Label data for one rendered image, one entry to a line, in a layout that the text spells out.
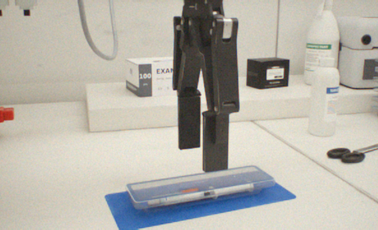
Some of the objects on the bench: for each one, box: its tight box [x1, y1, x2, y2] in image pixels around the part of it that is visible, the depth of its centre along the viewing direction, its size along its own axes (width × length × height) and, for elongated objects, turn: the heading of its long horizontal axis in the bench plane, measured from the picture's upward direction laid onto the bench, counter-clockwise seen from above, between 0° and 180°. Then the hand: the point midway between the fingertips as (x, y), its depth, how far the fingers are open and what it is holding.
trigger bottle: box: [304, 0, 340, 85], centre depth 104 cm, size 9×8×25 cm
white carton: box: [125, 57, 205, 97], centre depth 99 cm, size 12×23×7 cm, turn 112°
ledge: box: [86, 74, 378, 132], centre depth 104 cm, size 30×84×4 cm, turn 105°
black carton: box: [246, 58, 290, 89], centre depth 103 cm, size 6×9×7 cm
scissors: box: [327, 142, 378, 163], centre depth 69 cm, size 14×6×1 cm, turn 124°
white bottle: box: [308, 58, 340, 137], centre depth 78 cm, size 5×5×14 cm
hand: (201, 137), depth 51 cm, fingers open, 8 cm apart
